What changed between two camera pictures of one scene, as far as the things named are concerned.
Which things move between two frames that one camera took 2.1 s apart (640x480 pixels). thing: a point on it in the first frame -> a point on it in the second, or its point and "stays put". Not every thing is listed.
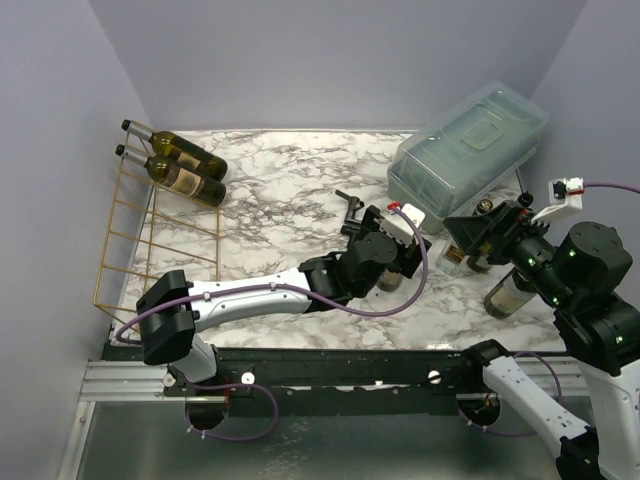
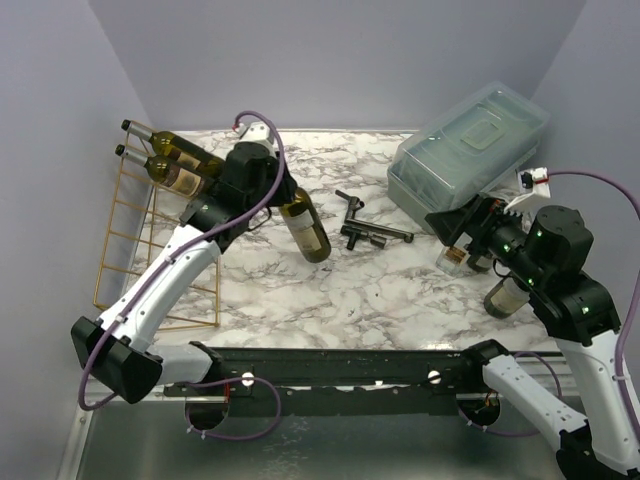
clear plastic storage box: [476, 146] stays put
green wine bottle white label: [390, 281] -> [306, 227]
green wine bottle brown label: [179, 176] stays put
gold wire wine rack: [152, 231] stays put
